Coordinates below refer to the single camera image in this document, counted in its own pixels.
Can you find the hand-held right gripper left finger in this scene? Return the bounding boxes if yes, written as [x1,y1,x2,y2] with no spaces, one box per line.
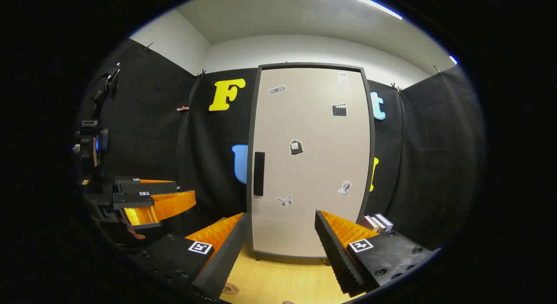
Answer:
[141,213,249,301]

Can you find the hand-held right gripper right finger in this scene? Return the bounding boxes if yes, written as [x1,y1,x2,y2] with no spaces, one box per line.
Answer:
[313,209,437,297]

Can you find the beige cabinet door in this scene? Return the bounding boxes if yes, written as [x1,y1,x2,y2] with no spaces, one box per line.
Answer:
[252,68,371,257]

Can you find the dark grey cabinet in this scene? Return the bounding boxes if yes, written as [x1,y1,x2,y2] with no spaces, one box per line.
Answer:
[246,62,377,265]

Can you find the upright book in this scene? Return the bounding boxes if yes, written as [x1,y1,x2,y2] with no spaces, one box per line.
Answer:
[374,213,394,231]
[365,214,386,233]

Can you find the black backdrop cloth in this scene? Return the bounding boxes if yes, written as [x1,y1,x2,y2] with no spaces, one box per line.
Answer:
[78,38,486,252]

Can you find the black door handle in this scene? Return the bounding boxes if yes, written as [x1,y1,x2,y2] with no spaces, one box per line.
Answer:
[254,152,265,196]

